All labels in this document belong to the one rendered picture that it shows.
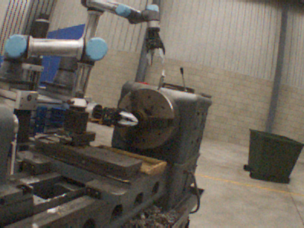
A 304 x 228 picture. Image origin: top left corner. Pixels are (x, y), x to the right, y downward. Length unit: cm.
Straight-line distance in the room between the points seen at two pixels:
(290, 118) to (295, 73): 162
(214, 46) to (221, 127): 283
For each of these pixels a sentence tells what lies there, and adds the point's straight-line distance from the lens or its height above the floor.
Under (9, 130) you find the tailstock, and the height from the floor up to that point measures 108.
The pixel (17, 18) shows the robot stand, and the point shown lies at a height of 152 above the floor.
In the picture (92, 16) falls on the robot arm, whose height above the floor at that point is 164.
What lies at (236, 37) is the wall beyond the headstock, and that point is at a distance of 1197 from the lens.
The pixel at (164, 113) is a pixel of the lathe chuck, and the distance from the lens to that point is 174.
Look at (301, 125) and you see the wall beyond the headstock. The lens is 1183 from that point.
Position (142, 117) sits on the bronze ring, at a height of 110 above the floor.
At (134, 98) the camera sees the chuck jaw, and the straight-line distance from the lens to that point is 175.
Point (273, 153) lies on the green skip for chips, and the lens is 615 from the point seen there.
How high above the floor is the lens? 124
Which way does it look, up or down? 4 degrees down
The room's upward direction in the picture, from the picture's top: 11 degrees clockwise
